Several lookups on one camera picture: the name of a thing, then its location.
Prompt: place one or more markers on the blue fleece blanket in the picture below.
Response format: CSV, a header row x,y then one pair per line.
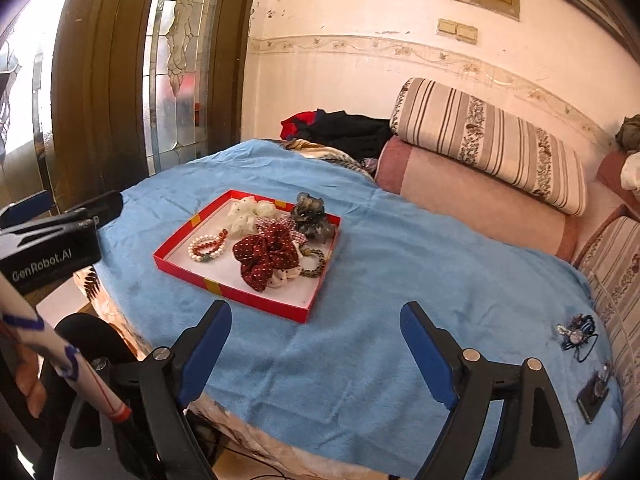
x,y
400,260

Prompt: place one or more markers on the cream sheer scrunchie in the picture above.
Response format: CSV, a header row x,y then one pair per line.
x,y
245,215

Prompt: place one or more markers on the pink quilted cushion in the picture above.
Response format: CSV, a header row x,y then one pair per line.
x,y
612,175

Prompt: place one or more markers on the pink bolster cushion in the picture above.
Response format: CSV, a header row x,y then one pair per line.
x,y
450,195

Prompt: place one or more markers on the person's left hand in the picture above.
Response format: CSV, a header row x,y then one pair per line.
x,y
27,385

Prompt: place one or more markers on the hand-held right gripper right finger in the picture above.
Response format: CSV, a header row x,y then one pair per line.
x,y
430,360

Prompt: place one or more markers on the white blue-marked tube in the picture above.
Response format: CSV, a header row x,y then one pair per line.
x,y
50,345

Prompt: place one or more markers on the brown wooden door frame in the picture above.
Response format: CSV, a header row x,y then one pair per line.
x,y
100,85

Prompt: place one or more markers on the striped floral cushion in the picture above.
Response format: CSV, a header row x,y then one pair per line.
x,y
620,270

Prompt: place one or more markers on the black clothes pile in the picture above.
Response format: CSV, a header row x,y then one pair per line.
x,y
350,132

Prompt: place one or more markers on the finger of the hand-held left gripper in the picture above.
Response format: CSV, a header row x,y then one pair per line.
x,y
102,205

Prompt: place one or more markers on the red cardboard box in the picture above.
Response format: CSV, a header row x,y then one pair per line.
x,y
210,265

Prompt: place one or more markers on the cream floral satin cloth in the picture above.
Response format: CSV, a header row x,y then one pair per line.
x,y
325,152

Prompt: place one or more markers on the purple patterned cloth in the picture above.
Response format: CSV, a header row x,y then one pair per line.
x,y
370,166

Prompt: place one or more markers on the white printed cloth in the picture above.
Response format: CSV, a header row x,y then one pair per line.
x,y
632,170

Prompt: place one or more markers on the red cloth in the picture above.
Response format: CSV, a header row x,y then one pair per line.
x,y
290,130

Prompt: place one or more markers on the black hair clip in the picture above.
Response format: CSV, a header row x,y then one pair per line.
x,y
592,395

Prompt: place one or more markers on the red plaid scrunchie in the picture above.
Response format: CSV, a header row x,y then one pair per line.
x,y
272,222

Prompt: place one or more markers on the dark red dotted scrunchie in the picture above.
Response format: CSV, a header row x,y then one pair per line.
x,y
265,255

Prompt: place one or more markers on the beige wall switch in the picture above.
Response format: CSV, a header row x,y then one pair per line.
x,y
446,27
467,33

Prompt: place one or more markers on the grey sheer scrunchie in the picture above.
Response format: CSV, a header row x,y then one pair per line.
x,y
310,210

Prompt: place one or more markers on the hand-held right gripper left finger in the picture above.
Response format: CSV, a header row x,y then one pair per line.
x,y
202,360

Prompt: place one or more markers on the stained glass door panel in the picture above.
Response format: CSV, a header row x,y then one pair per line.
x,y
175,60

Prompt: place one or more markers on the white polka dot scrunchie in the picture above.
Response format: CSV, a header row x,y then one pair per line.
x,y
287,272

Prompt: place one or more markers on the striped floral pillow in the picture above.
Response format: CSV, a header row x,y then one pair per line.
x,y
475,130

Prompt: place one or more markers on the olive green cloth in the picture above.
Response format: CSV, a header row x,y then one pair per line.
x,y
631,132

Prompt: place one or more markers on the clear glass door panel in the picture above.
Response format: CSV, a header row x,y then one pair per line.
x,y
25,85

